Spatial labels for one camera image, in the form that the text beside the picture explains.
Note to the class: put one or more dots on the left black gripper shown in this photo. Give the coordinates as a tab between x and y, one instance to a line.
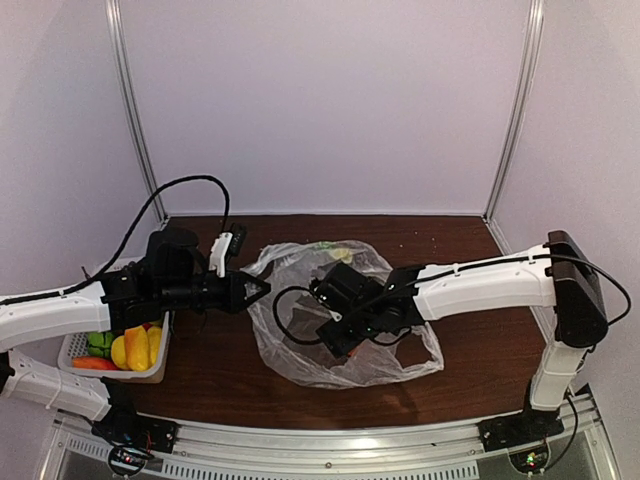
265	286

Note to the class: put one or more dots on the yellow fruit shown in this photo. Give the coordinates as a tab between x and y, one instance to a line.
154	335
137	349
118	353

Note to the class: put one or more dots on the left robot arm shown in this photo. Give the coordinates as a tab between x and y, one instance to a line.
32	319

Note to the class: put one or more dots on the white plastic basket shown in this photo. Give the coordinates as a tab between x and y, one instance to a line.
83	319

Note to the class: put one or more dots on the green round fruit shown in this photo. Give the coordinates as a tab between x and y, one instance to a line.
99	344

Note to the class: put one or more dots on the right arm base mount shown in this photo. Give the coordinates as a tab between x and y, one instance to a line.
527	426

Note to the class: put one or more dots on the aluminium front rail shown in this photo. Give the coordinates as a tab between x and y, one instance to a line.
452	450

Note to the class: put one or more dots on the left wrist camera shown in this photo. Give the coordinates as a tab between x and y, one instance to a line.
227	245

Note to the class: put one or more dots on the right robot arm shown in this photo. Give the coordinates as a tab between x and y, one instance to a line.
554	275

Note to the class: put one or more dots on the orange red fruit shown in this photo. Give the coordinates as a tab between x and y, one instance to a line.
93	363

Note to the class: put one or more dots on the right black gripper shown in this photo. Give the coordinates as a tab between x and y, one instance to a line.
340	343

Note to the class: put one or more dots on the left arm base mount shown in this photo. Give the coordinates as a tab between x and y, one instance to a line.
124	425

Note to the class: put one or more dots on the clear plastic bag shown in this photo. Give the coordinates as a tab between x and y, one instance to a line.
285	321

